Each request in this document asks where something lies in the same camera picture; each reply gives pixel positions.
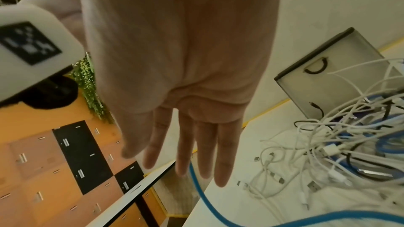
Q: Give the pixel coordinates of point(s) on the black round object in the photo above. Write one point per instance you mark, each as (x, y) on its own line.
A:
(50, 94)

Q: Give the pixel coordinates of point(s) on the white board with black edge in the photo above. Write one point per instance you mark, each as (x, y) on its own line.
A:
(132, 196)

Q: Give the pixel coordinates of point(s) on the person's right hand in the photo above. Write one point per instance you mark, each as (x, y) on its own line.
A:
(176, 46)

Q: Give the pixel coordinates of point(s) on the wall of orange black lockers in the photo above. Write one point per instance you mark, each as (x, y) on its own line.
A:
(47, 166)

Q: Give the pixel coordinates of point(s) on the green leafy plant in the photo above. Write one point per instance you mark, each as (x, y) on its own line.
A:
(88, 84)

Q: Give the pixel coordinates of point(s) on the white tracker block with marker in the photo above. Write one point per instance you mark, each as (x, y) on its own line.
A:
(28, 41)

